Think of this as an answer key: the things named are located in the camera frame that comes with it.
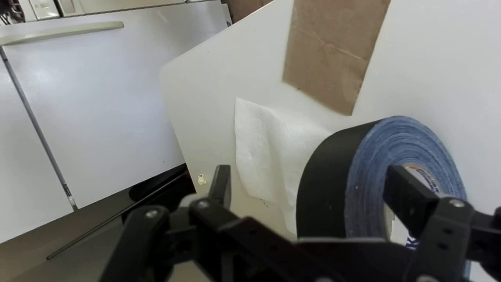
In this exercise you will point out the black camera mount rod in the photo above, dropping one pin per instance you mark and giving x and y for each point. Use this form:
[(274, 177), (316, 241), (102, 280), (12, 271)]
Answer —
[(36, 130)]

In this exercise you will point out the black masking tape roll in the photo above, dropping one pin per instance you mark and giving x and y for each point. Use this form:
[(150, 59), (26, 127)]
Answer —
[(365, 177)]

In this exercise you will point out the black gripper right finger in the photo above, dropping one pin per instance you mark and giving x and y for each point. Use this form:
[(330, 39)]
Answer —
[(448, 229)]

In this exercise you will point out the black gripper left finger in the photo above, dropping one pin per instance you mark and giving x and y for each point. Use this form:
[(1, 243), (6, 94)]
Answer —
[(208, 235)]

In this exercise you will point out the large white panel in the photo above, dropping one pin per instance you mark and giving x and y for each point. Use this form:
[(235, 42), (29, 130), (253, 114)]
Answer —
[(103, 114)]

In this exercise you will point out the white paper towel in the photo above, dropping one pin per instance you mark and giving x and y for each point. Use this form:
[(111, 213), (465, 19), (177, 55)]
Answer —
[(260, 150)]

